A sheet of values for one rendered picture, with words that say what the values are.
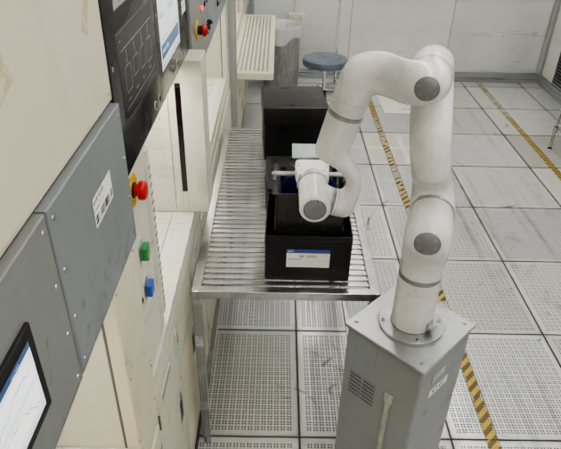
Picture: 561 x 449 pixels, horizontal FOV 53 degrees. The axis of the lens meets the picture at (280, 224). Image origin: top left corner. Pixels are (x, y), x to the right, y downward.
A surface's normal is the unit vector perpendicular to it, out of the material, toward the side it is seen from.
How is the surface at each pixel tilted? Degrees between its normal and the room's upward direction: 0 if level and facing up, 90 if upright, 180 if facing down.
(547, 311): 0
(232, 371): 0
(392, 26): 90
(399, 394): 90
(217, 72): 90
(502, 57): 90
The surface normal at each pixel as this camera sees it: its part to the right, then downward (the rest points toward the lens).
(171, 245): 0.02, -0.84
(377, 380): -0.71, 0.37
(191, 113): 0.00, 0.54
